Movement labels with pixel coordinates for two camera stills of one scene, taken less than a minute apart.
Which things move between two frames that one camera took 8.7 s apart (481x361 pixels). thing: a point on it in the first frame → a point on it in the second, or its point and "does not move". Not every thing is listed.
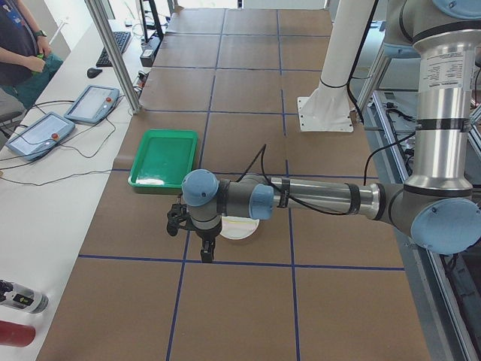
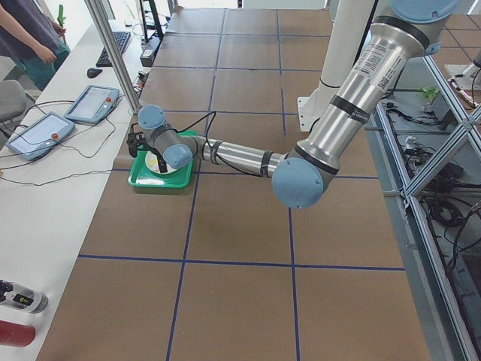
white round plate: (237, 227) → (152, 162)
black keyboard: (122, 39) does not move
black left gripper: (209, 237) → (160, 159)
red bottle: (16, 335) does not move
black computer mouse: (92, 72) does not move
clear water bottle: (17, 295) does not move
